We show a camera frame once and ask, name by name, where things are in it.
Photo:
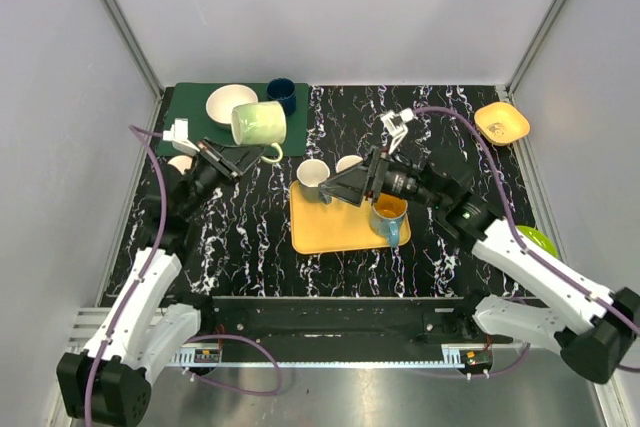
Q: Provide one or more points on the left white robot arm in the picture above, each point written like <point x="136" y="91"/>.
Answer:
<point x="110" y="380"/>

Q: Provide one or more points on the cream bowl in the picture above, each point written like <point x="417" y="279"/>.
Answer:
<point x="223" y="100"/>

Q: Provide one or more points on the pink mug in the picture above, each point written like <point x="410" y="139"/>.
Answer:
<point x="182" y="163"/>

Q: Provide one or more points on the lime green plate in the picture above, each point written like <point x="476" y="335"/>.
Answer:
<point x="539" y="238"/>

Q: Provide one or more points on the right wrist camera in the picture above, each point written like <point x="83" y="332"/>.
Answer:
<point x="396" y="126"/>

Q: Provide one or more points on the dark green mat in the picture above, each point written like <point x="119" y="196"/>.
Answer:
<point x="188" y="101"/>

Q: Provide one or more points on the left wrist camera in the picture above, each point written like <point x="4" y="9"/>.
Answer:
<point x="178" y="136"/>

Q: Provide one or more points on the light green mug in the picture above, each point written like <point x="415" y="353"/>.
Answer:
<point x="260" y="124"/>

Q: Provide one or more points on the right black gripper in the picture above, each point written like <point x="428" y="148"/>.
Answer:
<point x="349" y="185"/>

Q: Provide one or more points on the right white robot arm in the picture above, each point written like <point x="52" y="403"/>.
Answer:
<point x="590" y="326"/>

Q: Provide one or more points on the orange rectangular tray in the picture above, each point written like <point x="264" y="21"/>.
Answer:
<point x="317" y="228"/>

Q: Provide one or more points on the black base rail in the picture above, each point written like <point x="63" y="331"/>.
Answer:
<point x="421" y="319"/>

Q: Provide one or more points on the clear glass mug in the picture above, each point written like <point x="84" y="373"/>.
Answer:
<point x="310" y="174"/>

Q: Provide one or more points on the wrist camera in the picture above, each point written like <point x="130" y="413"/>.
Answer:
<point x="396" y="126"/>
<point x="178" y="136"/>

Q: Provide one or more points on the beige mug blue inside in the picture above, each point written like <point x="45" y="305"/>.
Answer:
<point x="389" y="220"/>

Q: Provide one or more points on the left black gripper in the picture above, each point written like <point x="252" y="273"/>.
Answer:
<point x="220" y="160"/>

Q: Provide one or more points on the orange square dish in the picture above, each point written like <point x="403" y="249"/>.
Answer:
<point x="501" y="123"/>

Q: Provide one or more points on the dark blue mug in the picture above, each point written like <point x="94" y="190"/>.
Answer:
<point x="283" y="90"/>

